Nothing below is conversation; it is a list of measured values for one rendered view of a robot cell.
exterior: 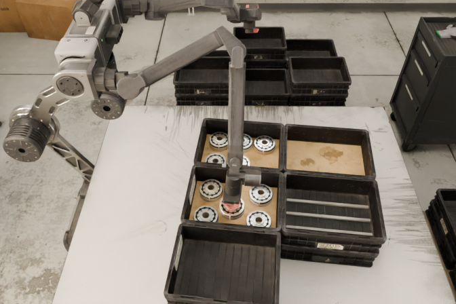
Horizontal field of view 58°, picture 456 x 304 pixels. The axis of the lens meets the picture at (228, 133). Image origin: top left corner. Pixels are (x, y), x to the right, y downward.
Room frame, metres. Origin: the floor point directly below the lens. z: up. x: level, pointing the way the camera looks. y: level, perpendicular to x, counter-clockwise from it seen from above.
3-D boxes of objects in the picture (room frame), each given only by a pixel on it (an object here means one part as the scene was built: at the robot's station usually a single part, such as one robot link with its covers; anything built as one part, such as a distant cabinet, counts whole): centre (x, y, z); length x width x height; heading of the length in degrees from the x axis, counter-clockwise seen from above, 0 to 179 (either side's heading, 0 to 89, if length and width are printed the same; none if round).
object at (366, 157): (1.25, -0.45, 0.87); 0.40 x 0.30 x 0.11; 83
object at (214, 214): (0.95, 0.10, 0.86); 0.10 x 0.10 x 0.01
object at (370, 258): (0.95, -0.42, 0.76); 0.40 x 0.30 x 0.12; 83
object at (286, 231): (0.95, -0.42, 0.92); 0.40 x 0.30 x 0.02; 83
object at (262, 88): (2.31, -0.24, 0.31); 0.40 x 0.30 x 0.34; 88
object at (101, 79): (1.13, 0.42, 1.45); 0.09 x 0.08 x 0.12; 178
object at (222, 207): (0.94, -0.01, 0.96); 0.10 x 0.10 x 0.01
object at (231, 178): (0.93, -0.03, 1.14); 0.07 x 0.06 x 0.07; 87
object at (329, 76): (2.30, -0.64, 0.37); 0.40 x 0.30 x 0.45; 88
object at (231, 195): (0.94, -0.02, 1.08); 0.10 x 0.07 x 0.07; 172
